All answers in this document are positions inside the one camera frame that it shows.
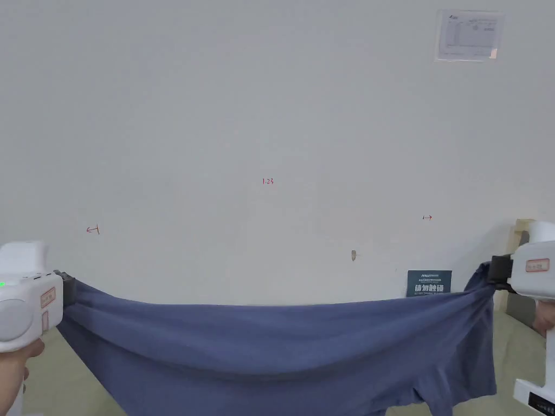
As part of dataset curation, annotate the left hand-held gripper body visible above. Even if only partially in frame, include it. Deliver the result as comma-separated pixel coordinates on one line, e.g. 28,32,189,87
0,241,69,416

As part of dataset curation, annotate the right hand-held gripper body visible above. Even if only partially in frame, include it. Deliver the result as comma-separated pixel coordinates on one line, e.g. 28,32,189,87
489,220,555,416

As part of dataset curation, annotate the dark blue shirt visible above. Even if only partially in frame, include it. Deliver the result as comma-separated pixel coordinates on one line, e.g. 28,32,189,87
56,262,498,416

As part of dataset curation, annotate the person's right hand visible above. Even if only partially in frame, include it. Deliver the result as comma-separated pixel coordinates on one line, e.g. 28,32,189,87
531,298,555,338

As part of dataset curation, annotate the person's left hand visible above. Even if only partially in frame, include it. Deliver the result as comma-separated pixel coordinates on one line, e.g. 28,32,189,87
0,337,46,416

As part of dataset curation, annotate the dark blue sign card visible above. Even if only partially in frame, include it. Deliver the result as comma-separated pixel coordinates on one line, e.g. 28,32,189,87
406,269,453,298

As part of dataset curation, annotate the bed with pale green sheet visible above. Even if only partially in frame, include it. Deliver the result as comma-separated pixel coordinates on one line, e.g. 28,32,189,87
21,301,555,416

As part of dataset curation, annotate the white paper notice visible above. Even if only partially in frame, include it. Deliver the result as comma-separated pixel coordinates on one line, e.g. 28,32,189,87
434,9,506,62

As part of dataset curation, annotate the pale wooden frame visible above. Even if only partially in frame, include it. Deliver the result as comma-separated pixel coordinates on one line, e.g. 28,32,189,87
498,218,538,330

